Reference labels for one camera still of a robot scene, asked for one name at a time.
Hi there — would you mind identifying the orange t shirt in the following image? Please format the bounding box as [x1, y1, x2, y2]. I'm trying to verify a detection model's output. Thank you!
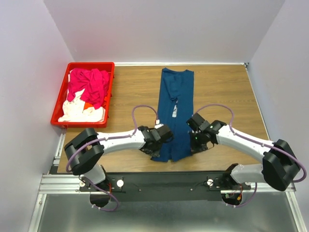
[84, 96, 108, 110]

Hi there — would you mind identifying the blue printed t shirt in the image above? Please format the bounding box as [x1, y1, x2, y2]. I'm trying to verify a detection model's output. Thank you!
[151, 68, 194, 162]

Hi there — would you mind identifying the magenta t shirt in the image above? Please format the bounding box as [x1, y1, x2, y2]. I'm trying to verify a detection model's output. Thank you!
[67, 68, 110, 109]

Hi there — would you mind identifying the aluminium frame rail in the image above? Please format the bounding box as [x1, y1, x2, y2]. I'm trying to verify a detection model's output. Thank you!
[28, 127, 82, 232]

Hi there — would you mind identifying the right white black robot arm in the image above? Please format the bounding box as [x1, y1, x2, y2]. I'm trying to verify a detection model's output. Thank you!
[186, 113, 301, 191]

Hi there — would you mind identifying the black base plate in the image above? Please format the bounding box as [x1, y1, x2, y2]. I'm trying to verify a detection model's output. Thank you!
[79, 171, 253, 203]

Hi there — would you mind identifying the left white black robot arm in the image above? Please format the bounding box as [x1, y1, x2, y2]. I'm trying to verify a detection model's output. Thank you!
[64, 124, 174, 191]

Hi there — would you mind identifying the red plastic bin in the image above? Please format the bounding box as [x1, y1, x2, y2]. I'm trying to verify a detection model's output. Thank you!
[50, 62, 115, 129]

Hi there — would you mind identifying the white t shirt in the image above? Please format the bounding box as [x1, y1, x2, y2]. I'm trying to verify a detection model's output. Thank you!
[57, 89, 105, 122]

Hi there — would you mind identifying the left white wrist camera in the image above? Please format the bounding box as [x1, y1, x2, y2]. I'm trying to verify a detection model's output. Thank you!
[154, 119, 164, 129]

